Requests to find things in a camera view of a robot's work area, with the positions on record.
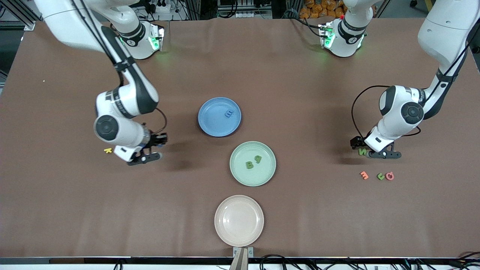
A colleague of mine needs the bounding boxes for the aluminium camera post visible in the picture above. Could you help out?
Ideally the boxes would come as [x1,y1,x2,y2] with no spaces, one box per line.
[229,248,249,270]

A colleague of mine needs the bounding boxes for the brown table cover sheet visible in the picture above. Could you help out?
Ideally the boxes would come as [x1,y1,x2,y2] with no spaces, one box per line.
[0,17,480,259]

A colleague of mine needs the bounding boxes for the pile of orange objects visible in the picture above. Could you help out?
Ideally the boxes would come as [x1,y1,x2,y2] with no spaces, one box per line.
[300,0,345,19]

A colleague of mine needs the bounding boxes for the beige plate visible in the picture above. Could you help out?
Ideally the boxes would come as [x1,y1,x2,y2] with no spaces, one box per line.
[214,195,264,247]

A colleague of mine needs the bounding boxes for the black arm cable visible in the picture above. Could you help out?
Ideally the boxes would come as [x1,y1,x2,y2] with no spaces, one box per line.
[351,26,480,139]
[73,0,168,135]

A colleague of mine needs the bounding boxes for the blue plate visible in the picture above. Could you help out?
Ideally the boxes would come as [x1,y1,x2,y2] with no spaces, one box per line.
[198,97,242,137]

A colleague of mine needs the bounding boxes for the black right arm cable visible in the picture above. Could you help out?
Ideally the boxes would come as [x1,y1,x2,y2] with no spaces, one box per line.
[73,0,168,135]

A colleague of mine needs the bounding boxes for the aluminium frame profile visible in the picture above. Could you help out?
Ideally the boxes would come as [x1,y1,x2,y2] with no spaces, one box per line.
[0,0,42,31]

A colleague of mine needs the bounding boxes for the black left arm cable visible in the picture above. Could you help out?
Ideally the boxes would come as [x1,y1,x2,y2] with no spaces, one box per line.
[351,26,480,139]

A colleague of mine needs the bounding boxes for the black base cable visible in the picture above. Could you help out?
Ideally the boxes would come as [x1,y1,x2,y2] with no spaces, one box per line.
[283,9,323,37]

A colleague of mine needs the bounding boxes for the black table edge rail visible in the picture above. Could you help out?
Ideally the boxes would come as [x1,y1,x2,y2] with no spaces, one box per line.
[0,256,480,266]

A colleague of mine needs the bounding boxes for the green plate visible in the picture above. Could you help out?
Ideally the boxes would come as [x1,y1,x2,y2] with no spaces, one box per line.
[229,141,276,187]

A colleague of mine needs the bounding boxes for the black cable bundle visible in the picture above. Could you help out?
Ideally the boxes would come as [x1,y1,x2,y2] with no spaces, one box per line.
[259,254,300,270]

